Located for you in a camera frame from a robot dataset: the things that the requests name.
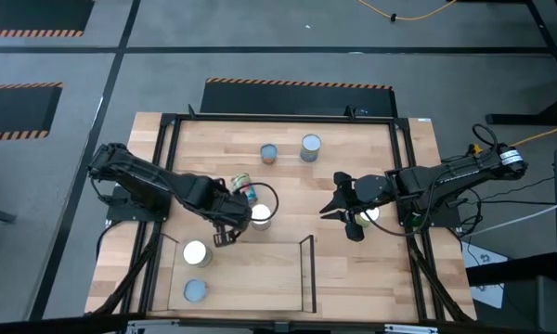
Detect white floor cable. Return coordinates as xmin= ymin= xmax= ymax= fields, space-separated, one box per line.
xmin=463 ymin=195 xmax=557 ymax=238

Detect green Oranges label can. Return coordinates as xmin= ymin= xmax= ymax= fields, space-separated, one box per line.
xmin=182 ymin=239 xmax=214 ymax=269
xmin=356 ymin=206 xmax=381 ymax=229

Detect small teal orange-slices can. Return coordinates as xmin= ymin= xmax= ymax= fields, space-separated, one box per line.
xmin=259 ymin=143 xmax=279 ymax=165

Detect wooden shelf with black frame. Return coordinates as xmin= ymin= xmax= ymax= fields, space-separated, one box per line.
xmin=150 ymin=233 xmax=317 ymax=315

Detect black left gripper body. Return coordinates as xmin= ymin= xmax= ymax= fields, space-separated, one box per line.
xmin=203 ymin=183 xmax=253 ymax=232

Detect black stand base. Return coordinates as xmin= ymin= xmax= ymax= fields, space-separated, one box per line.
xmin=486 ymin=0 xmax=557 ymax=126

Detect tall blue Cherries can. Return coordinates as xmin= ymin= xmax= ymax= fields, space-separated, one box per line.
xmin=299 ymin=133 xmax=323 ymax=163

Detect long black hazard-striped floor mat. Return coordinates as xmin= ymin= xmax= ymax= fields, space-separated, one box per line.
xmin=199 ymin=77 xmax=399 ymax=118

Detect black crossbar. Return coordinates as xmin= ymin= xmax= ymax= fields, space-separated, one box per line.
xmin=0 ymin=313 xmax=474 ymax=334

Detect thin yellow floor cable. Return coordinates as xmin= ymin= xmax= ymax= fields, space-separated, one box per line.
xmin=359 ymin=0 xmax=459 ymax=23

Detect black table frame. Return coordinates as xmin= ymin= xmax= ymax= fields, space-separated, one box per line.
xmin=90 ymin=104 xmax=477 ymax=326

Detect black floor beam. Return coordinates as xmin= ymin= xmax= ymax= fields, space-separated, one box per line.
xmin=466 ymin=252 xmax=557 ymax=287

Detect white paper sheet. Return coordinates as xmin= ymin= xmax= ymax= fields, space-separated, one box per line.
xmin=461 ymin=240 xmax=507 ymax=310

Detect teal Tomatoes label can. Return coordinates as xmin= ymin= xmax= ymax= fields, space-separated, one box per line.
xmin=231 ymin=173 xmax=259 ymax=205

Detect blue peaches label can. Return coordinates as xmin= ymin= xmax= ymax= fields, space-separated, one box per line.
xmin=250 ymin=203 xmax=273 ymax=232

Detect bluish tin can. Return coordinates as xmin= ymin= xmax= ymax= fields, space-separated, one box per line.
xmin=182 ymin=277 xmax=209 ymax=304

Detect yellow extension cord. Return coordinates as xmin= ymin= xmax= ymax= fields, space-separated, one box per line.
xmin=468 ymin=119 xmax=557 ymax=160

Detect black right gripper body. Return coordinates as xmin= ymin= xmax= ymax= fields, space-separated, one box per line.
xmin=333 ymin=171 xmax=395 ymax=243

